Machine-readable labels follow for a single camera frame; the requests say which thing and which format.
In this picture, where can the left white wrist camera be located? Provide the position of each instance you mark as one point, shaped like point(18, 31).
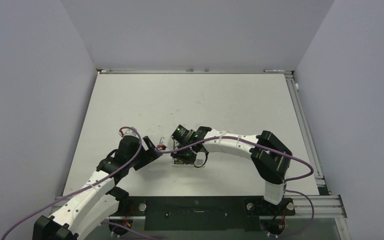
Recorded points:
point(125, 132)

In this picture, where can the aluminium frame rail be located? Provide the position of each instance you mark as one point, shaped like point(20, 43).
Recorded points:
point(241, 103)

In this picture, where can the black AAA battery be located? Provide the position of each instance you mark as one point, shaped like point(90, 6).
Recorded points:
point(177, 162)

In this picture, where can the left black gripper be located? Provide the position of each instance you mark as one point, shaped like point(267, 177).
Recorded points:
point(149, 155)

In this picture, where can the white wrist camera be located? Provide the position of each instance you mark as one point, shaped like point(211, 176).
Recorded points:
point(125, 132)
point(162, 145)

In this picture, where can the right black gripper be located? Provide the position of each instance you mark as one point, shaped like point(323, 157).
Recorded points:
point(192, 159)

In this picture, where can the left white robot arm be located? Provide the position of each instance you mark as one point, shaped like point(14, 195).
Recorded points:
point(100, 197)

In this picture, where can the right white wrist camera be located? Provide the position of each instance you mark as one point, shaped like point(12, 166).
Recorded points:
point(162, 145)

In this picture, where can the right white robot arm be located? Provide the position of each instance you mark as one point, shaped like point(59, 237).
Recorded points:
point(268, 154)

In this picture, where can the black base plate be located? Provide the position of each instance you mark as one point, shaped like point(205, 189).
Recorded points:
point(204, 213)

